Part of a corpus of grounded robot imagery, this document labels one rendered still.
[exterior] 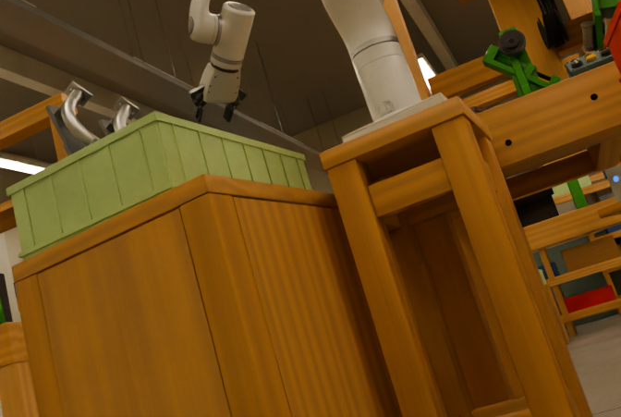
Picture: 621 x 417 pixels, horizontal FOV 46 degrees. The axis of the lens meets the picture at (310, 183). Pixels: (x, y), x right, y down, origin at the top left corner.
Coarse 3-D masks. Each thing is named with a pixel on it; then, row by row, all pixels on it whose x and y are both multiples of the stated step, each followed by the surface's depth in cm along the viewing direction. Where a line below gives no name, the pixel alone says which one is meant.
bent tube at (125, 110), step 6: (120, 102) 186; (126, 102) 186; (120, 108) 183; (126, 108) 184; (132, 108) 187; (138, 108) 187; (120, 114) 180; (126, 114) 182; (132, 114) 188; (114, 120) 179; (120, 120) 178; (126, 120) 181; (114, 126) 178; (120, 126) 177
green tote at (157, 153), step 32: (128, 128) 141; (160, 128) 139; (192, 128) 148; (64, 160) 148; (96, 160) 144; (128, 160) 141; (160, 160) 137; (192, 160) 145; (224, 160) 155; (256, 160) 169; (288, 160) 184; (32, 192) 152; (64, 192) 148; (96, 192) 144; (128, 192) 140; (160, 192) 136; (32, 224) 151; (64, 224) 147; (96, 224) 143
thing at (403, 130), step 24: (456, 96) 146; (408, 120) 149; (432, 120) 147; (480, 120) 164; (360, 144) 153; (384, 144) 151; (408, 144) 156; (432, 144) 161; (384, 168) 170; (408, 168) 177
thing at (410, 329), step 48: (480, 144) 167; (336, 192) 154; (384, 192) 152; (432, 192) 148; (480, 192) 142; (384, 240) 151; (480, 240) 141; (384, 288) 148; (432, 288) 172; (528, 288) 139; (384, 336) 146; (432, 336) 167; (528, 336) 135; (432, 384) 145; (528, 384) 134; (576, 384) 153
